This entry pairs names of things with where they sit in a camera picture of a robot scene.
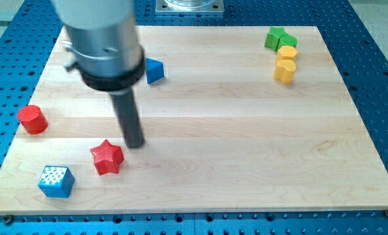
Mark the yellow heart block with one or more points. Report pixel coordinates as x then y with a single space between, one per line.
284 71

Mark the black pusher rod tool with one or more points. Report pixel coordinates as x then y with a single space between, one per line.
127 114

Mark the blue cube block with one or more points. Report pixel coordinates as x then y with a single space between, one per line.
56 181

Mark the blue triangle block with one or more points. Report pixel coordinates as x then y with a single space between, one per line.
154 70

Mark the yellow hexagon block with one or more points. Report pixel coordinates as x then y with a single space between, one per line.
287 52

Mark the wooden board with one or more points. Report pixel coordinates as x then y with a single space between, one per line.
221 135

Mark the red star block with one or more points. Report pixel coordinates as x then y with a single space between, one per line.
107 158

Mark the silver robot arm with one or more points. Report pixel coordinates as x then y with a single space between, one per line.
107 53

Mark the red cylinder block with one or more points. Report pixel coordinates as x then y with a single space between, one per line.
32 119

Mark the green round block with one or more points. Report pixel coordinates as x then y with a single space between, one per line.
287 40

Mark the green star block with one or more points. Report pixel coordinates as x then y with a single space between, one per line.
273 37

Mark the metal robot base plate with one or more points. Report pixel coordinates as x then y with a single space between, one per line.
189 6

